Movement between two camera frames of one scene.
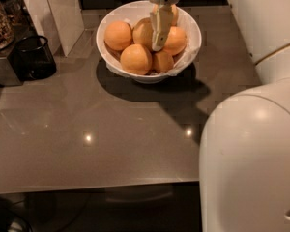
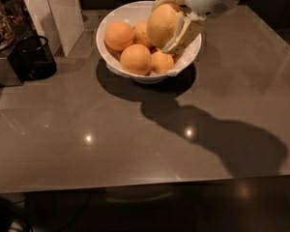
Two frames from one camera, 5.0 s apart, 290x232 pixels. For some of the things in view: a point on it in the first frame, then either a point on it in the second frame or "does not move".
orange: x=118 y=36 does not move
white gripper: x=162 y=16 -> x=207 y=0
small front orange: x=162 y=61 does not move
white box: x=57 y=14 does not move
